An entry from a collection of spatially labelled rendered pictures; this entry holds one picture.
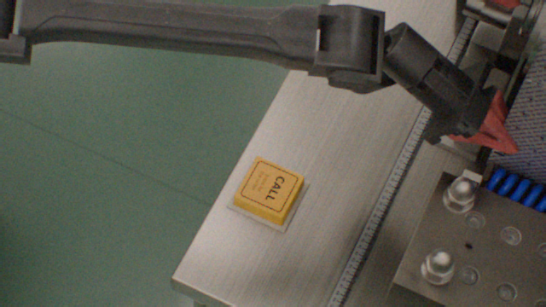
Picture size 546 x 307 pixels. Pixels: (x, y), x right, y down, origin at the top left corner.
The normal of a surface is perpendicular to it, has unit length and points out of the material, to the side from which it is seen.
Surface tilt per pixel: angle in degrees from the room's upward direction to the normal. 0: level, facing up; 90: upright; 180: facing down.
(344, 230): 0
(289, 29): 21
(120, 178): 0
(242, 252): 0
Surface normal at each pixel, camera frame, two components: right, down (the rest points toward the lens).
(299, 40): 0.10, -0.15
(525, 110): -0.43, 0.77
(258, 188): 0.05, -0.50
